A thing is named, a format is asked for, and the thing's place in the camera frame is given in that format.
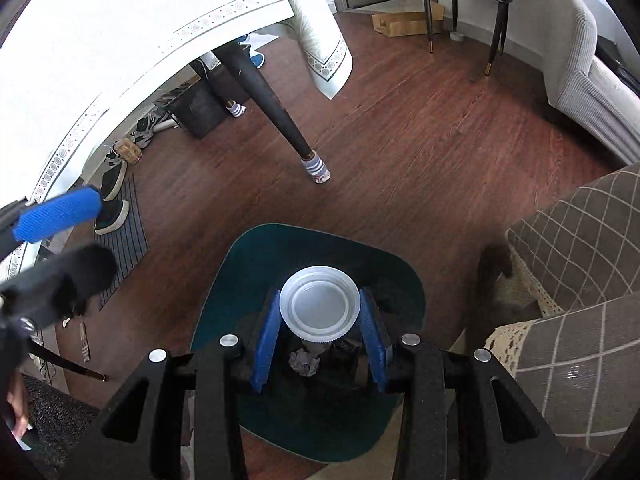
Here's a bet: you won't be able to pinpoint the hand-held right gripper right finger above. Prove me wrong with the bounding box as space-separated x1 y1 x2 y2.
359 286 571 480

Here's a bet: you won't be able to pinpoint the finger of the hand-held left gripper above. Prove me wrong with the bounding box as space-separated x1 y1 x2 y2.
0 185 103 263
0 245 118 331

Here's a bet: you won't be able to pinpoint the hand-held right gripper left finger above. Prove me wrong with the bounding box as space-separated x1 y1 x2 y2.
65 289 283 480

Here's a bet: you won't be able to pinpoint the white paper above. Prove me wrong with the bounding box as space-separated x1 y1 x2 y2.
289 347 321 377

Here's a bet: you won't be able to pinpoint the white plastic lid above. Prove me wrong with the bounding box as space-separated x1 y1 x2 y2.
279 265 361 345

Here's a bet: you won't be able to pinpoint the person's left hand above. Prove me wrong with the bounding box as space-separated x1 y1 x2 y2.
6 374 32 437

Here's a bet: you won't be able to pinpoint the dark sneaker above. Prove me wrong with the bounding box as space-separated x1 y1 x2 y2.
94 199 131 235
100 160 128 201

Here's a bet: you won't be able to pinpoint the striped floor mat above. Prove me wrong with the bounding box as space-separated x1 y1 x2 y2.
95 172 151 311

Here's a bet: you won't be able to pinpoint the dark shaggy rug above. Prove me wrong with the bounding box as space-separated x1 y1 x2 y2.
20 375 101 461

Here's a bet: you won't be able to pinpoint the grey sneakers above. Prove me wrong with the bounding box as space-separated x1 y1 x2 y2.
130 110 176 148

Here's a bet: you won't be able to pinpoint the beige lace cloth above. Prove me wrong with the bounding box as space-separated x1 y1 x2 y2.
482 255 556 376

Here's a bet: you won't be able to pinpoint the black storage box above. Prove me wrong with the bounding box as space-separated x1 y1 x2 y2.
167 77 236 140

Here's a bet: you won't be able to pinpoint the white patterned tablecloth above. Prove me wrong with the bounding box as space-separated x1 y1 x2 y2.
0 0 355 286

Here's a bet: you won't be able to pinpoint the dark wooden table leg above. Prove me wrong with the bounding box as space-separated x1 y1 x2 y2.
215 42 313 158
200 55 236 106

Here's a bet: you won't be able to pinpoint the grey checked tablecloth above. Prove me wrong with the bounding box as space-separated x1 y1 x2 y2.
507 162 640 458

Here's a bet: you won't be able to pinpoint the blue slipper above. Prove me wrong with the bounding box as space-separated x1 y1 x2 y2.
235 34 266 68

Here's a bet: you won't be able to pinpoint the cardboard box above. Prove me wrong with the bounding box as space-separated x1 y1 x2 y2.
371 0 446 38

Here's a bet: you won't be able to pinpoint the grey armchair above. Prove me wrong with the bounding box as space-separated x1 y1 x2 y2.
547 0 640 166

